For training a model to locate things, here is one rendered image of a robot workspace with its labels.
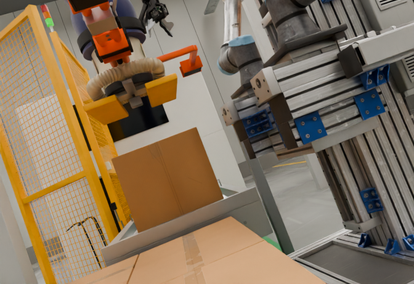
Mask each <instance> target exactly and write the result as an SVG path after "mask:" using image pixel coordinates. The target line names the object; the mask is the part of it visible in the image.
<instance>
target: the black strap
mask: <svg viewBox="0 0 414 284"><path fill-rule="evenodd" d="M119 20H120V23H121V26H122V28H125V29H128V28H133V29H138V30H141V31H142V32H143V33H144V34H147V30H146V27H145V24H144V21H143V20H139V19H138V18H135V17H119ZM91 39H92V35H91V32H90V31H89V29H88V28H87V29H85V30H84V31H83V32H82V33H81V34H80V35H79V37H78V39H77V43H78V46H79V49H80V51H81V53H82V54H83V49H84V47H85V46H86V45H87V44H88V43H89V42H91Z"/></svg>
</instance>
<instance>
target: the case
mask: <svg viewBox="0 0 414 284"><path fill-rule="evenodd" d="M112 163H113V166H114V169H115V171H116V175H117V176H118V180H119V182H120V185H121V188H122V190H123V193H124V196H125V199H126V201H127V204H128V206H129V210H130V212H131V215H132V218H133V220H134V223H135V225H136V229H137V231H138V233H140V232H143V231H144V230H147V229H150V228H152V227H155V226H157V225H160V224H162V223H165V222H168V221H170V220H172V219H175V218H177V217H179V216H182V215H185V214H187V213H190V212H192V211H194V210H196V209H199V208H202V207H204V206H207V205H210V204H211V203H214V202H217V201H219V200H221V199H224V197H223V194H222V192H221V189H220V186H219V184H218V181H217V179H216V176H215V174H214V171H213V168H212V166H211V163H210V161H209V158H208V156H207V153H206V150H205V148H204V145H203V143H202V140H201V137H200V135H199V133H198V129H197V127H194V128H192V129H188V130H186V131H183V132H180V133H178V134H175V135H173V136H170V137H167V138H165V139H162V140H159V141H157V142H154V143H152V144H149V145H146V146H144V147H141V148H138V149H136V150H133V151H131V152H127V153H125V154H122V155H120V156H117V157H114V158H112Z"/></svg>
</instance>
